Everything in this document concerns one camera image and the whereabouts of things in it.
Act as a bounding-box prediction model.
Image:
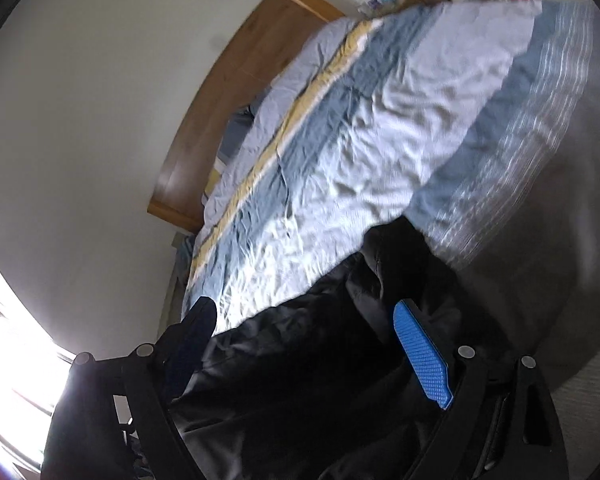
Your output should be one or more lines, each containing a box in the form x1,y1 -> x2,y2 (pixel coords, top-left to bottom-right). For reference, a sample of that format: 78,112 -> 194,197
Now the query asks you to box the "wooden headboard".
147,0 -> 347,234

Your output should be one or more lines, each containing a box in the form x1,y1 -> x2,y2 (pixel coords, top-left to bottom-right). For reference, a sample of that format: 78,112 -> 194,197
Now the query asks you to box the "striped duvet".
179,0 -> 597,337

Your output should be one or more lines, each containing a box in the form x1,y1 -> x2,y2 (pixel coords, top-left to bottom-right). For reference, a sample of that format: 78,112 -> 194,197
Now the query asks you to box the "blue pillow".
219,104 -> 258,162

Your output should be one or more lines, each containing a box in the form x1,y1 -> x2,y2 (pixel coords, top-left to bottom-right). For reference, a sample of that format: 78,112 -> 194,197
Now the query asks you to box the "bright window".
0,237 -> 77,480

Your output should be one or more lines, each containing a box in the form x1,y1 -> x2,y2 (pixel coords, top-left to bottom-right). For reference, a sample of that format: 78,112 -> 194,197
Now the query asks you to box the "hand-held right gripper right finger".
392,298 -> 572,480

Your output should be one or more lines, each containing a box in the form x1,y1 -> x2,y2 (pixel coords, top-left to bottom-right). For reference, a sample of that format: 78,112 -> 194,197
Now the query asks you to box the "black puffer jacket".
167,220 -> 486,480

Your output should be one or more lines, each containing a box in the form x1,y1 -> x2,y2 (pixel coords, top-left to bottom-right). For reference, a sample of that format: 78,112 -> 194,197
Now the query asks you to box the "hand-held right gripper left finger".
41,297 -> 217,480

